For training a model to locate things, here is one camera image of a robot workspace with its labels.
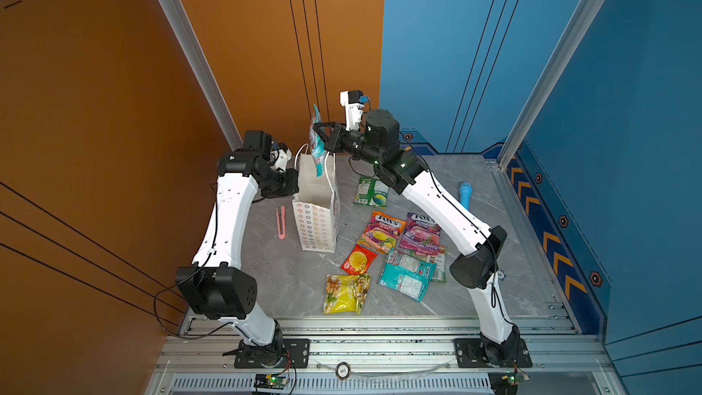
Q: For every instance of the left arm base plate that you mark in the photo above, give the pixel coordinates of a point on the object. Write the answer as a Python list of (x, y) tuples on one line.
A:
[(283, 352)]

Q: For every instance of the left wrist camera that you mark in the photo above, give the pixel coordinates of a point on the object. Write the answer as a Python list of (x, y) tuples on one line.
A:
[(280, 157)]

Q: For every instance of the aluminium corner post right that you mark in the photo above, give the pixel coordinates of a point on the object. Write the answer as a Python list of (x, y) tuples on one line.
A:
[(571, 37)]

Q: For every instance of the teal Fox's candy bag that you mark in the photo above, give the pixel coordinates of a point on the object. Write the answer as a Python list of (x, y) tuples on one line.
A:
[(317, 145)]

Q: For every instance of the pink utility knife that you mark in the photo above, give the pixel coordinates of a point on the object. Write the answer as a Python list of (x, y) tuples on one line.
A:
[(280, 215)]

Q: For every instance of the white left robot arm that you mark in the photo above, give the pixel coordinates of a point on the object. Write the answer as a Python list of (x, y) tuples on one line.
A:
[(214, 285)]

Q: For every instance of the teal white candy bag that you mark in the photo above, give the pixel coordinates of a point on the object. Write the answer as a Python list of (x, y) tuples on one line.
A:
[(407, 275)]

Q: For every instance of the orange Fox's candy bag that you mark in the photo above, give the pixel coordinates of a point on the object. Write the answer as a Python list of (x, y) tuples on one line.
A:
[(382, 233)]

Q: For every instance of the aluminium corner post left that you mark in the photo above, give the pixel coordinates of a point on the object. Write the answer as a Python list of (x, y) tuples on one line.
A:
[(187, 39)]

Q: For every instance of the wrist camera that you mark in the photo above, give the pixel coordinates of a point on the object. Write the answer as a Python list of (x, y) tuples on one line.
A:
[(280, 157), (354, 103)]

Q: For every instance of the purple Fox's bag right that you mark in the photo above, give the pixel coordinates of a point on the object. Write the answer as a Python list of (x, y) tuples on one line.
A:
[(422, 234)]

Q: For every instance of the green circuit board right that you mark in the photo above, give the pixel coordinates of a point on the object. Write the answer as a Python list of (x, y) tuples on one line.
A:
[(508, 383)]

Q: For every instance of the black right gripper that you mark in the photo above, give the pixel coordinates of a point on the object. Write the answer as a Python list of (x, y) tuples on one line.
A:
[(336, 142)]

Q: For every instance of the green circuit board left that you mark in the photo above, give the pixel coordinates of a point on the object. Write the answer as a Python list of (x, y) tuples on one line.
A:
[(272, 384)]

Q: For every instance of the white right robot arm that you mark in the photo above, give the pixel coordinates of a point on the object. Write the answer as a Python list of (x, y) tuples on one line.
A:
[(476, 268)]

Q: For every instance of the aluminium rail frame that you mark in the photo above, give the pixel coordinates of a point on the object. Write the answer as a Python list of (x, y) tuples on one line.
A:
[(390, 355)]

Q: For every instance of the green circuit board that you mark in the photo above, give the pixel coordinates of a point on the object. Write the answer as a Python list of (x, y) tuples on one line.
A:
[(272, 384), (508, 383)]

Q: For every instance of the yellow snack bag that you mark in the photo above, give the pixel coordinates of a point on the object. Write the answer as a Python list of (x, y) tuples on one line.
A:
[(346, 293)]

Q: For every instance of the green white snack bag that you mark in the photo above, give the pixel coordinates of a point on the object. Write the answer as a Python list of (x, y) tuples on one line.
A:
[(439, 261)]

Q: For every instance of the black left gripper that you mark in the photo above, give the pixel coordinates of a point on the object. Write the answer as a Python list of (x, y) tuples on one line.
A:
[(291, 188)]

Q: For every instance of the white paper bag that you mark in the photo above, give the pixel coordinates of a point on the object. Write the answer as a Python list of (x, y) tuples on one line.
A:
[(316, 204)]

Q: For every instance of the red yellow snack packet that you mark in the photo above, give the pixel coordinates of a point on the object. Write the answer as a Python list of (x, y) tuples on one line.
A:
[(359, 260)]

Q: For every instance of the blue cylinder tool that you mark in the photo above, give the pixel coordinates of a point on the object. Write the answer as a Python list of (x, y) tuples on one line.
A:
[(465, 193)]

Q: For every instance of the aluminium corner post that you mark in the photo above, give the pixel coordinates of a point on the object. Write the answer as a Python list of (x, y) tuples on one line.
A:
[(187, 39), (571, 37)]

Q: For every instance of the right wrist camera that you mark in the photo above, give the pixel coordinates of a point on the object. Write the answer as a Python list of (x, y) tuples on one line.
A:
[(354, 103)]

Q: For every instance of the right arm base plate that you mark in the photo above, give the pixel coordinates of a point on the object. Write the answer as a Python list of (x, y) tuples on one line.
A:
[(478, 353)]

